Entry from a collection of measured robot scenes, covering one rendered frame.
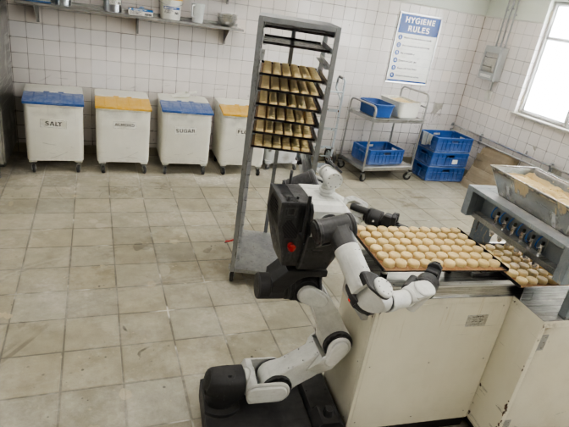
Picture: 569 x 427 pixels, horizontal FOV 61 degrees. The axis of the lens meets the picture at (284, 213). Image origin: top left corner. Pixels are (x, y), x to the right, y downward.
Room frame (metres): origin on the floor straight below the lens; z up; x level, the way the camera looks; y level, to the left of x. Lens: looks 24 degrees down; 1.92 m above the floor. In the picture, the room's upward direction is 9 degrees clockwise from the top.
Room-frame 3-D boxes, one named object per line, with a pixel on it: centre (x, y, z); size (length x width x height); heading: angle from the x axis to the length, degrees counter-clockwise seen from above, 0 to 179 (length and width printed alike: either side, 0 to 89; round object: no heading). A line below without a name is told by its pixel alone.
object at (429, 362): (2.01, -0.72, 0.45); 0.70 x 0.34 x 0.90; 108
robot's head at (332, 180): (1.82, -0.16, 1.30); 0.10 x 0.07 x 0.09; 18
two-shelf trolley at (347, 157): (6.17, -1.08, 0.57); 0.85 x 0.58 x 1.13; 120
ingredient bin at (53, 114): (4.76, 2.46, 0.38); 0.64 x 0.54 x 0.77; 26
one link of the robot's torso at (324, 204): (1.80, -0.09, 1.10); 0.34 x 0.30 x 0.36; 18
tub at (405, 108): (6.25, -1.23, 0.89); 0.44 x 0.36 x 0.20; 32
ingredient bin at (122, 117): (5.02, 1.87, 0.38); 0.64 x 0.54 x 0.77; 24
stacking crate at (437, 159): (6.47, -1.97, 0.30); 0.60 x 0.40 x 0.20; 113
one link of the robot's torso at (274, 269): (1.80, -0.06, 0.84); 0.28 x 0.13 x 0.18; 108
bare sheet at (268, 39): (3.31, 0.11, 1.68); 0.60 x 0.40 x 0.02; 5
